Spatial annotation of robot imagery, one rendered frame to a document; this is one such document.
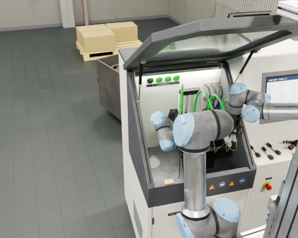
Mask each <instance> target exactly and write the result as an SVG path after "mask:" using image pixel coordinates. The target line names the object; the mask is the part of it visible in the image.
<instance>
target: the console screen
mask: <svg viewBox="0 0 298 238"><path fill-rule="evenodd" d="M261 92H262V93H266V94H270V95H271V100H270V102H298V69H294V70H284V71H275V72H266V73H262V88H261ZM287 120H289V119H260V121H259V125H260V124H267V123H273V122H280V121H287Z"/></svg>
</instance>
